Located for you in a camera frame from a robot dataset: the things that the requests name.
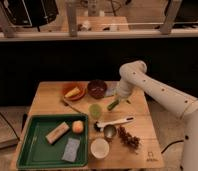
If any green pepper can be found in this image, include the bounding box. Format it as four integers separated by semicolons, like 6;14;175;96
107;99;120;111

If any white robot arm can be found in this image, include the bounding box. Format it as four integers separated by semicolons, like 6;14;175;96
116;60;198;171

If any small green cup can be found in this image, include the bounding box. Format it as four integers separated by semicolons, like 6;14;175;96
89;104;102;119

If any white cup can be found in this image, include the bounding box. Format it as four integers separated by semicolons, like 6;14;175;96
90;138;110;159

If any grey blue cloth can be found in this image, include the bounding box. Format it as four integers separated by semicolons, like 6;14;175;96
105;84;116;97

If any dark brown bowl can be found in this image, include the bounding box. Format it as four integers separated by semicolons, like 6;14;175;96
87;80;107;99

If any dark red grape bunch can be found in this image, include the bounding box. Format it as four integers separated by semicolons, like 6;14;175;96
117;126;140;150

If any yellow corn cob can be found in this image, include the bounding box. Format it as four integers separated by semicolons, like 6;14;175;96
64;87;81;98

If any orange bowl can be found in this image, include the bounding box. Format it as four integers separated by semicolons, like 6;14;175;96
62;82;86;101

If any orange peach fruit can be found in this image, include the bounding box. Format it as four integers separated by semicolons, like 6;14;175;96
72;120;84;134

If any metal fork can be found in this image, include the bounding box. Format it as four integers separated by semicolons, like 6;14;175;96
61;99;82;113

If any wooden block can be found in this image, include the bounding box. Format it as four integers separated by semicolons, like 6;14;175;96
46;122;70;144

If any blue sponge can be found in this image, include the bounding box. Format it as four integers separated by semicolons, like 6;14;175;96
62;138;80;162

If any black cable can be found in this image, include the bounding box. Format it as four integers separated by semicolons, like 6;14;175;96
160;139;185;155

